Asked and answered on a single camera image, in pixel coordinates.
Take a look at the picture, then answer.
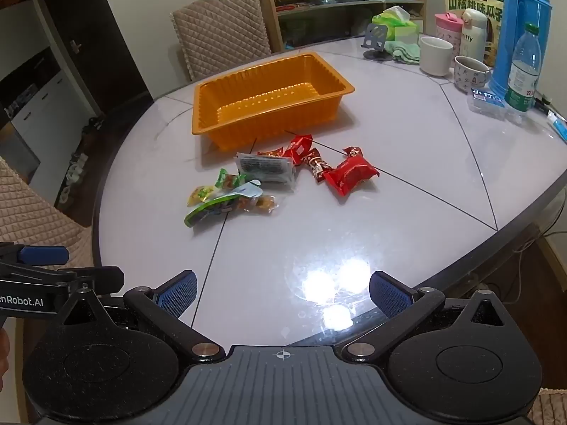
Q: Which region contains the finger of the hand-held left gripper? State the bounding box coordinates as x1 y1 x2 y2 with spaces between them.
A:
0 262 125 295
0 243 70 267

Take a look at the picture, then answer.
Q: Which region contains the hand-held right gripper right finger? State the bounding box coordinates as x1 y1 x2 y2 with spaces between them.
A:
346 270 510 364

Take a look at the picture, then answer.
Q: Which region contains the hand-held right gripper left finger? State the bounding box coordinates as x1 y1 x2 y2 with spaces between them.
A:
57 269 226 364

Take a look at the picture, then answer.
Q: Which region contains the white green spout pouch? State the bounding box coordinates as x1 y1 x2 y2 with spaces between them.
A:
184 180 263 227

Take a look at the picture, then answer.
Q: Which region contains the green candy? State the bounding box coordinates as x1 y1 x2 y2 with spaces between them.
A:
215 168 246 192

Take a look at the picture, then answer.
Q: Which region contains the large red snack packet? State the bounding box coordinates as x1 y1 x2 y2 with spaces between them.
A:
324 146 381 197

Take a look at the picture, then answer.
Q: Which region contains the brown red candy packet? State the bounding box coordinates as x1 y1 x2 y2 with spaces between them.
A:
305 147 333 183

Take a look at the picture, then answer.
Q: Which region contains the silver black snack packet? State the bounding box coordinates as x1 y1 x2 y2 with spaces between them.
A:
234 152 297 191

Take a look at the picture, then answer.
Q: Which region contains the small red snack packet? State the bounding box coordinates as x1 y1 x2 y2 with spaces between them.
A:
282 134 314 166

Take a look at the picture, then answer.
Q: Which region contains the orange plastic tray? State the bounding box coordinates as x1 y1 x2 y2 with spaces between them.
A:
191 52 356 150

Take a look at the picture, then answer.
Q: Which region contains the low chair with quilted cover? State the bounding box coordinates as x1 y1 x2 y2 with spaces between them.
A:
0 157 91 284

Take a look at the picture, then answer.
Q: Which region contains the row of white slippers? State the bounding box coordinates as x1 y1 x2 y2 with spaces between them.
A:
61 153 90 205

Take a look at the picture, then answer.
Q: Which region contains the white cabinet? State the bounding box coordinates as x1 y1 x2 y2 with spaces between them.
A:
9 71 102 196

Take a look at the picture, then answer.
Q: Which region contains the dark shoe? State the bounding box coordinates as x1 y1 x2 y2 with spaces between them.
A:
82 115 107 136

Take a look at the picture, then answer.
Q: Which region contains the quilted chair cushion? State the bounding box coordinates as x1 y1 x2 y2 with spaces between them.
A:
528 387 567 425

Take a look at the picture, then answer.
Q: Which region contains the blue pocket tissue packet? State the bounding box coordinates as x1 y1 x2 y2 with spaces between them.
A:
470 87 506 118

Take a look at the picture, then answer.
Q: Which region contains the dark door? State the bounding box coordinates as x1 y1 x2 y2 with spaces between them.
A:
34 0 153 116

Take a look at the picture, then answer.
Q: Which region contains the patterned mug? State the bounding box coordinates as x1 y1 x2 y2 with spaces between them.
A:
453 55 492 90

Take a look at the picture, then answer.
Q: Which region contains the blue white tube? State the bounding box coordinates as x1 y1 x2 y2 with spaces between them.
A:
547 110 567 142

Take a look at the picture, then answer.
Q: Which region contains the white cup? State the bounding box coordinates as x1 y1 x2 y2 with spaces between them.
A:
419 36 453 77

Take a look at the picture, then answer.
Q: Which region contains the green cloth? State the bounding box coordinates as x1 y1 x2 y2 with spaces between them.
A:
384 41 421 65

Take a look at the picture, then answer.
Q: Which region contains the water bottle with green label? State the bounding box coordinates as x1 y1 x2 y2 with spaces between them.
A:
504 23 543 113

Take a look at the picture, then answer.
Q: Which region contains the grey phone stand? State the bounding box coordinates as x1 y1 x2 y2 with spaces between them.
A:
363 23 394 61

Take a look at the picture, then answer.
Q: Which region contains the tall chair with quilted cover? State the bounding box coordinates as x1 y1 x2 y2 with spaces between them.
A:
169 0 272 83

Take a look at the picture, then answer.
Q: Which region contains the green tissue pack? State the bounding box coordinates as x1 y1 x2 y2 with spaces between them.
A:
371 6 419 45

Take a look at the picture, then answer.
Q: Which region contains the pink lidded bottle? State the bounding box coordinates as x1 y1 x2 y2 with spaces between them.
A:
434 12 464 56

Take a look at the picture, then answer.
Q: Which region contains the white thermos bottle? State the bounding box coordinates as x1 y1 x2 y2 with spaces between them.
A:
459 8 488 60

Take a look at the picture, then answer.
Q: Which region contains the wooden shelf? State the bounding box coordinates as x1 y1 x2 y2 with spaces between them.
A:
258 0 428 54

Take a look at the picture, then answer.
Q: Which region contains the blue thermos jug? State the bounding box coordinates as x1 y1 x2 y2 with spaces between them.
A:
488 0 552 98

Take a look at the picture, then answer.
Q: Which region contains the large yellow green seed bag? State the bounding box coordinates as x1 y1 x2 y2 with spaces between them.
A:
444 0 506 67

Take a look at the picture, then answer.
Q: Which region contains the thin cable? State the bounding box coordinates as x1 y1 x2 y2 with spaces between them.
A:
516 226 567 275

